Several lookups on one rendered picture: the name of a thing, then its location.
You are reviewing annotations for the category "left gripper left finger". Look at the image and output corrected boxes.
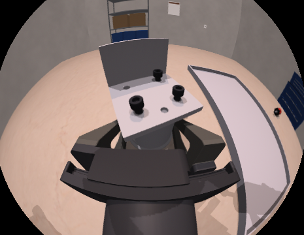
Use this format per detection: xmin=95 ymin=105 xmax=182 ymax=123
xmin=75 ymin=120 xmax=127 ymax=149

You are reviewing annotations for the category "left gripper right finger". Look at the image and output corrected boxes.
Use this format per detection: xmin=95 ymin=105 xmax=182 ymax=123
xmin=172 ymin=119 xmax=226 ymax=168

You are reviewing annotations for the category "shallow grey rectangular tray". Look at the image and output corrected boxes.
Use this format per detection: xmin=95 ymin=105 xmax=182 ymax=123
xmin=188 ymin=65 xmax=291 ymax=235

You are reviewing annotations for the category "red screwdriver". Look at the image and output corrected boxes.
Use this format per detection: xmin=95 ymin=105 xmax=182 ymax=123
xmin=274 ymin=108 xmax=281 ymax=116

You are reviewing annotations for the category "black socket head screw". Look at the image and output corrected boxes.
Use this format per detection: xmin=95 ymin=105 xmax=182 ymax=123
xmin=172 ymin=85 xmax=184 ymax=101
xmin=153 ymin=69 xmax=163 ymax=82
xmin=129 ymin=95 xmax=144 ymax=114

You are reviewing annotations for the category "grey l-shaped bracket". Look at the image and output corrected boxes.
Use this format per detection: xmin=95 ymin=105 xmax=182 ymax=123
xmin=99 ymin=38 xmax=204 ymax=142

